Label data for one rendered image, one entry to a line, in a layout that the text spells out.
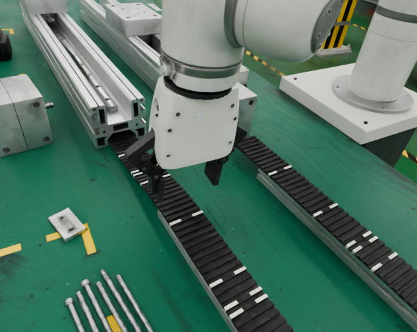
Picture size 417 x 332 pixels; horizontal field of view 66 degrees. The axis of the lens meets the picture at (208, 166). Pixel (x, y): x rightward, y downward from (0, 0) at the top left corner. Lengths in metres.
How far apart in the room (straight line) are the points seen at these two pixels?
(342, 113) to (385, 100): 0.12
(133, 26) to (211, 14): 0.64
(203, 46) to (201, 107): 0.07
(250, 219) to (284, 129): 0.29
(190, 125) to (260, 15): 0.14
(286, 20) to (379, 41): 0.57
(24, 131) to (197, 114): 0.37
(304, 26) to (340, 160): 0.46
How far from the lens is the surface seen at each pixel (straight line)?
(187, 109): 0.34
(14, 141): 0.64
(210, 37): 0.30
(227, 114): 0.37
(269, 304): 0.39
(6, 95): 0.63
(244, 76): 0.83
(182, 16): 0.30
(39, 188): 0.57
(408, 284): 0.48
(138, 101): 0.61
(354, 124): 0.76
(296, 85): 0.86
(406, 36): 0.81
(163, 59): 0.34
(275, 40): 0.26
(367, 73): 0.84
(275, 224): 0.51
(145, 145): 0.37
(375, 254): 0.48
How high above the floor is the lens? 1.15
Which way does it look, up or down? 39 degrees down
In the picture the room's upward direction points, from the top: 6 degrees clockwise
